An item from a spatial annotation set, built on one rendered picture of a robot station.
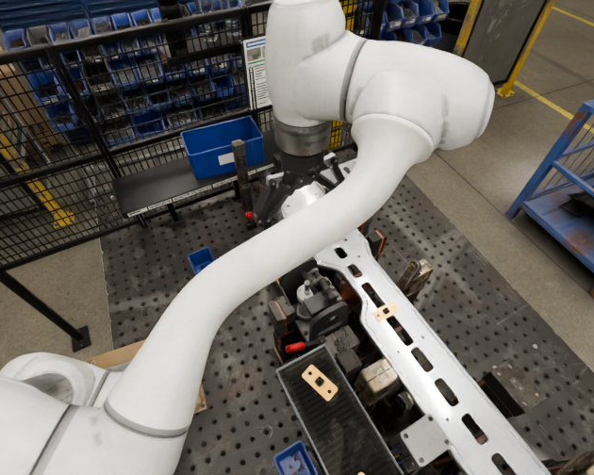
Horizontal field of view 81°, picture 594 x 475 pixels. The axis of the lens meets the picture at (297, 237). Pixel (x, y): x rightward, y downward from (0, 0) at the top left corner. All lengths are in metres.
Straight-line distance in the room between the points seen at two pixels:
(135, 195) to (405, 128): 1.26
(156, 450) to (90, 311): 2.18
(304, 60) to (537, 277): 2.56
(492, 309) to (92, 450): 1.49
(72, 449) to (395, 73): 0.51
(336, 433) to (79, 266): 2.30
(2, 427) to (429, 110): 0.53
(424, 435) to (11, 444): 0.78
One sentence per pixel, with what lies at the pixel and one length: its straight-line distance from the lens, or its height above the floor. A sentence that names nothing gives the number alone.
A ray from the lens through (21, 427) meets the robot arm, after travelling 0.46.
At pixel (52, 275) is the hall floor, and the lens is 2.89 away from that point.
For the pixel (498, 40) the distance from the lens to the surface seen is 4.11.
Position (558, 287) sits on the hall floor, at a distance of 2.90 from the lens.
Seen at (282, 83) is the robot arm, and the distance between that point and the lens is 0.49.
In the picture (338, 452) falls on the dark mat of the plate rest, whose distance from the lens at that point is 0.87.
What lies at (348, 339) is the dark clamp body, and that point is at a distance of 1.02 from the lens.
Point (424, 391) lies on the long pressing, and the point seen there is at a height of 1.00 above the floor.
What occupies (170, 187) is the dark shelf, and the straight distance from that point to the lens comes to 1.52.
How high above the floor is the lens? 2.02
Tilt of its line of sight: 52 degrees down
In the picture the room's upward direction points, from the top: straight up
